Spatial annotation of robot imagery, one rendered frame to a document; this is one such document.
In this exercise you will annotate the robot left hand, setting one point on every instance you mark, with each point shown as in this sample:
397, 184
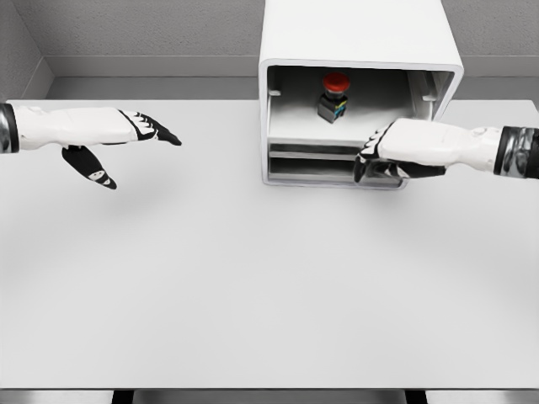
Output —
97, 126

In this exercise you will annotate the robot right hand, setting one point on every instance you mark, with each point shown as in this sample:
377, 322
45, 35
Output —
412, 141

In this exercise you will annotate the white cabinet drawer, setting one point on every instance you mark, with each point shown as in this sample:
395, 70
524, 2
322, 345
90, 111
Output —
295, 126
311, 150
311, 170

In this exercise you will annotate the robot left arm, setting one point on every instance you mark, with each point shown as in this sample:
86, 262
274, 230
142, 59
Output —
33, 126

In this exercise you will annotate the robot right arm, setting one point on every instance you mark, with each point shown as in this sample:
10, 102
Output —
501, 149

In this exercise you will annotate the white tabletop storage cabinet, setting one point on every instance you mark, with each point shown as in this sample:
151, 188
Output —
358, 33

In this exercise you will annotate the red button load switch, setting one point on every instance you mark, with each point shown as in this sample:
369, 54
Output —
333, 99

